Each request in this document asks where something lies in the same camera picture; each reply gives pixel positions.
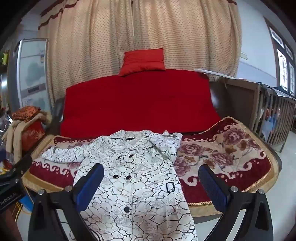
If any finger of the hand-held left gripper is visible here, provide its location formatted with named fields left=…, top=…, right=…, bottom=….
left=9, top=152, right=34, bottom=176

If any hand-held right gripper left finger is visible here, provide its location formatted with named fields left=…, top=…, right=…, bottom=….
left=28, top=163, right=105, bottom=241

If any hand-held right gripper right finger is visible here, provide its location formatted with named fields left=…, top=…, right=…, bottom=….
left=198, top=164, right=272, bottom=241

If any white crackle-print coat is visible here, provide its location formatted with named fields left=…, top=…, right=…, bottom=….
left=42, top=130, right=198, bottom=241

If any red box with cloths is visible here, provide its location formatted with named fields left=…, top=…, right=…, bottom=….
left=1, top=112, right=52, bottom=158

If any red floral blanket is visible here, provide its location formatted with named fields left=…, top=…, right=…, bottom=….
left=22, top=117, right=278, bottom=217

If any orange patterned cloth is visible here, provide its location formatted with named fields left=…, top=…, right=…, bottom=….
left=12, top=106, right=42, bottom=121

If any silver refrigerator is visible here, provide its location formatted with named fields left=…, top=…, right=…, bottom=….
left=7, top=39, right=52, bottom=114

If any wooden display cabinet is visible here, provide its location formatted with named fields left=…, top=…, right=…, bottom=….
left=0, top=46, right=18, bottom=109

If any wooden crib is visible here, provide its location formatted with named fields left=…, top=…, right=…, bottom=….
left=209, top=76, right=296, bottom=153

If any red sofa cover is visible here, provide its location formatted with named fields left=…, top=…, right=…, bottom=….
left=60, top=69, right=222, bottom=139

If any white board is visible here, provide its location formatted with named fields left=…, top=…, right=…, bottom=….
left=194, top=69, right=245, bottom=80

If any dark cloth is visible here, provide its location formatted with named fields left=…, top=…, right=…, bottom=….
left=260, top=83, right=296, bottom=99

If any beige dotted curtain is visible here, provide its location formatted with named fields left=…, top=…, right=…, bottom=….
left=38, top=0, right=242, bottom=109

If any red pillow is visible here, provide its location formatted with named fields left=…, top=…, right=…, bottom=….
left=118, top=48, right=166, bottom=77

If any wooden framed window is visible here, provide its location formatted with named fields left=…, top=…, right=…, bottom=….
left=264, top=16, right=296, bottom=98

